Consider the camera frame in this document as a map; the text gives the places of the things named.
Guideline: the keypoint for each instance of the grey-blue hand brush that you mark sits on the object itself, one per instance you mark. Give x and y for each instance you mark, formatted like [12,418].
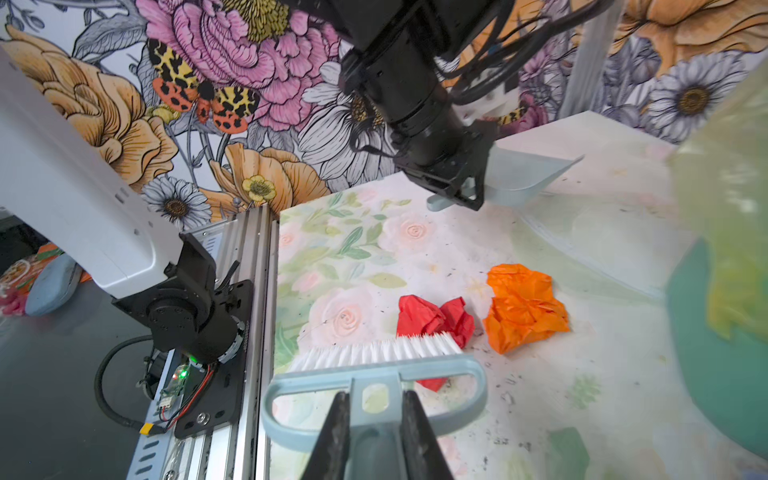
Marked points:
[374,375]

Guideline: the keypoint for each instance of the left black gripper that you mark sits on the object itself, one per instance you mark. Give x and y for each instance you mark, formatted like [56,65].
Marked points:
[392,67]

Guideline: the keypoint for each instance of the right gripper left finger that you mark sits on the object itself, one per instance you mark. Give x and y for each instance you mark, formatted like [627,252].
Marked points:
[329,456]

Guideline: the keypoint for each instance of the yellow plastic bin liner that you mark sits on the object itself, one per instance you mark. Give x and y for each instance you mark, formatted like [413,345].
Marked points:
[720,180]

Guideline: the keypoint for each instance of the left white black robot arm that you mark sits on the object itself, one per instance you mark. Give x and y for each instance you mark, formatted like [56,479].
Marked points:
[172,115]

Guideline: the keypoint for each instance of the small orange crumpled paper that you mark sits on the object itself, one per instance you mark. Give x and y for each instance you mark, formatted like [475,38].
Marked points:
[524,309]

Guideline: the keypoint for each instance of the left aluminium corner post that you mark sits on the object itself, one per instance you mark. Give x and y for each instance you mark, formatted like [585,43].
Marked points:
[591,55]

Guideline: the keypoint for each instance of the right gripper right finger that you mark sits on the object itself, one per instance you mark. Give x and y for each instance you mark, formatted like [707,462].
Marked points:
[424,459]

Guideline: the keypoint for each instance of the aluminium front rail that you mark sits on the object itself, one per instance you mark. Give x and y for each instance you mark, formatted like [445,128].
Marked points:
[234,360]

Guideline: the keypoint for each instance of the grey-blue dustpan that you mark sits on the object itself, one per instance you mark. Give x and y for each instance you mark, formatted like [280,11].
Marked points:
[511,179]

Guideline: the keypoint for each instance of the green trash bin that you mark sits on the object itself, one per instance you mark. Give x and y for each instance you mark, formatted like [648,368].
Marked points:
[725,378]

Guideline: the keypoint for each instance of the red crumpled paper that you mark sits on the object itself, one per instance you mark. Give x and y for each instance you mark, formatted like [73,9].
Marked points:
[421,318]

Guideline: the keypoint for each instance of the green paper scrap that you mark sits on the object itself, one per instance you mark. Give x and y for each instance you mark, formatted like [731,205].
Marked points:
[567,456]

